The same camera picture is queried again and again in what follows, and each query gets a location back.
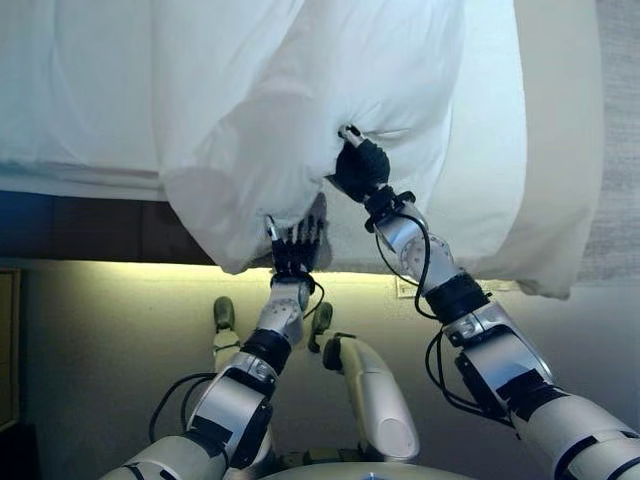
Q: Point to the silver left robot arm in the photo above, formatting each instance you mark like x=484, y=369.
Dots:
x=235, y=405

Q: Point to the green left robot foot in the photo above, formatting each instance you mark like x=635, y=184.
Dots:
x=223, y=310

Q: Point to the green robot foot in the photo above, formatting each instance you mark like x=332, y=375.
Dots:
x=322, y=317
x=223, y=310

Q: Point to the silver robot leg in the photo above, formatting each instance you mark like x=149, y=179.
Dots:
x=375, y=400
x=225, y=345

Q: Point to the silver left robot leg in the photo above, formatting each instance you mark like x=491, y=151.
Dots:
x=225, y=345

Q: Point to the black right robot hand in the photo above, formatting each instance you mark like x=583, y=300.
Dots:
x=362, y=167

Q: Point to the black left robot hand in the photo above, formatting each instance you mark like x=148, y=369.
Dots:
x=295, y=250

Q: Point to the white duvet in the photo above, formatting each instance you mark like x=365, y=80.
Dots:
x=300, y=75

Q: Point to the brown upholstered bed frame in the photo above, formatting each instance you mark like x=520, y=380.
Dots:
x=100, y=230

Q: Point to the white fitted bed sheet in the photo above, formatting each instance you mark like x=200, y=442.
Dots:
x=75, y=75

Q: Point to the pale grey rug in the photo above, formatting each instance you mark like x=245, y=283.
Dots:
x=622, y=150

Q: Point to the silver right robot leg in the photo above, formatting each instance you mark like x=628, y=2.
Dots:
x=375, y=400

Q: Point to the green right robot foot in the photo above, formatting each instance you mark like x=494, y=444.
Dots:
x=322, y=317

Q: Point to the wooden nightstand with drawers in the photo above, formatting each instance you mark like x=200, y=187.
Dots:
x=7, y=350

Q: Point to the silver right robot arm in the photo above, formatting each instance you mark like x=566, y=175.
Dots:
x=505, y=360

